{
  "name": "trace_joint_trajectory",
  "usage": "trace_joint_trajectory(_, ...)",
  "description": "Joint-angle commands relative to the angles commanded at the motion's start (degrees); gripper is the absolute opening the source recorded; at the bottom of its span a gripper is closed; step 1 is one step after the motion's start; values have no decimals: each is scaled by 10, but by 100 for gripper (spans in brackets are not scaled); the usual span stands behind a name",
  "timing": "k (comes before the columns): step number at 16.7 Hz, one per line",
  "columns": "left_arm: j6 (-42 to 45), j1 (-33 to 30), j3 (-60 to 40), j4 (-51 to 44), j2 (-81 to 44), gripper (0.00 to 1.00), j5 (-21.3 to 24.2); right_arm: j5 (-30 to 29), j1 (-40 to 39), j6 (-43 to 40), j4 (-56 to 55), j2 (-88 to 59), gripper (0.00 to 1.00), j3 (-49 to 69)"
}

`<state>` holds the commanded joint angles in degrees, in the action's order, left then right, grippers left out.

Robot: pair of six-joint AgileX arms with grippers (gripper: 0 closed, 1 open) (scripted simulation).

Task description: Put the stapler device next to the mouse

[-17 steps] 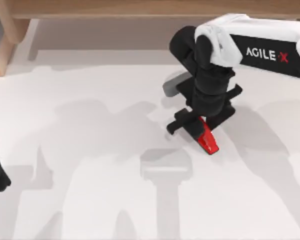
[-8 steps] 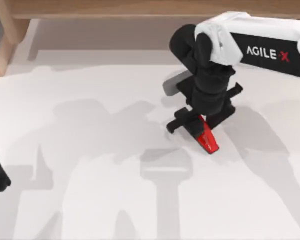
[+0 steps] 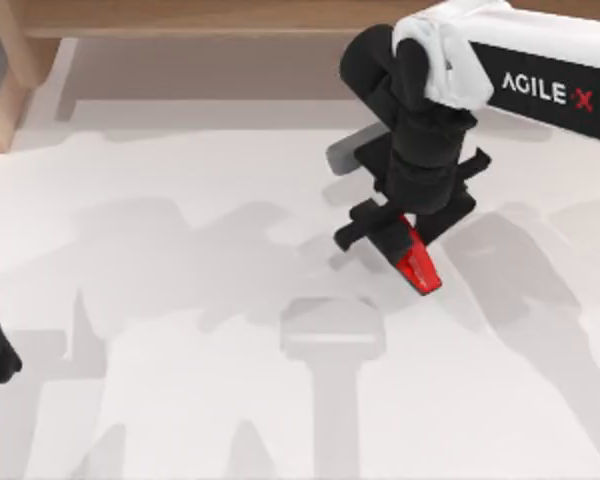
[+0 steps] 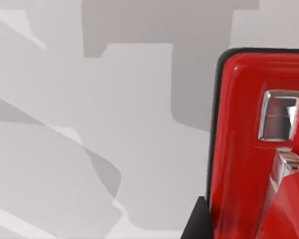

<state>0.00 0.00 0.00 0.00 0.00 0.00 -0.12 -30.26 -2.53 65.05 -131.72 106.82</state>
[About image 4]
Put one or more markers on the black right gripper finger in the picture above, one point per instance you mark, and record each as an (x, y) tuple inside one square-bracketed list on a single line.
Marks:
[(198, 222)]

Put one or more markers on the red stapler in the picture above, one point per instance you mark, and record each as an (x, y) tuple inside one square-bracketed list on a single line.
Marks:
[(241, 149)]

